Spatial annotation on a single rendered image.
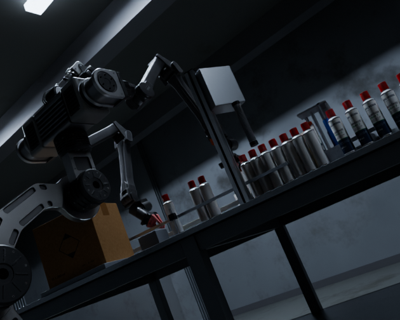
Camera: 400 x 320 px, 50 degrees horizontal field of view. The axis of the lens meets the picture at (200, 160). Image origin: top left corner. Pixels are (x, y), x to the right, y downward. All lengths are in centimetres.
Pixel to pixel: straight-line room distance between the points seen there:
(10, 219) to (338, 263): 423
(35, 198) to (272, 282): 436
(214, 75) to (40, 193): 87
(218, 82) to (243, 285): 430
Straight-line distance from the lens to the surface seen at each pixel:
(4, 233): 157
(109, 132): 233
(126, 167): 226
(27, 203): 165
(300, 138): 186
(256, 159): 190
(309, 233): 534
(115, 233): 194
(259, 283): 578
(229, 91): 191
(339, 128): 183
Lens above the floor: 67
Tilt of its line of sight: 14 degrees up
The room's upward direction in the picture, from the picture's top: 23 degrees counter-clockwise
